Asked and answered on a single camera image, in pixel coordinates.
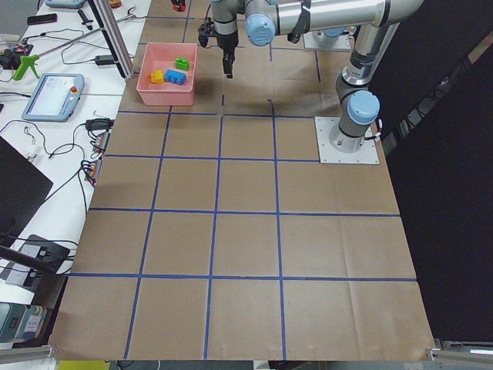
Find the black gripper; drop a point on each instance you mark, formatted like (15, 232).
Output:
(226, 42)

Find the green toy block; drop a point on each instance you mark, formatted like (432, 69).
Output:
(182, 63)

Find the blue toy block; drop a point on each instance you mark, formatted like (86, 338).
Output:
(175, 77)

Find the red toy block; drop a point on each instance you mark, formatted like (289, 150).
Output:
(179, 5)

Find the yellow toy block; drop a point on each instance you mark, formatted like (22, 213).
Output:
(157, 77)

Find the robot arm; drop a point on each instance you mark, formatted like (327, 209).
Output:
(300, 21)

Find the pink plastic box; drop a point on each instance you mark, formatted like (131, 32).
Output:
(161, 56)

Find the black power adapter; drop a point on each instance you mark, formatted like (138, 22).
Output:
(104, 60)

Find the teach pendant tablet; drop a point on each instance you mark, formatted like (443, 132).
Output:
(54, 98)

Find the black smartphone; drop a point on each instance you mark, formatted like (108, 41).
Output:
(42, 19)

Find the black monitor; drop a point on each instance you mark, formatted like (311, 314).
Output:
(23, 189)

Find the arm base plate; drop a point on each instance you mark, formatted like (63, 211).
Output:
(336, 148)
(320, 42)

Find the aluminium frame post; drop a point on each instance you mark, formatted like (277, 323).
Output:
(113, 37)

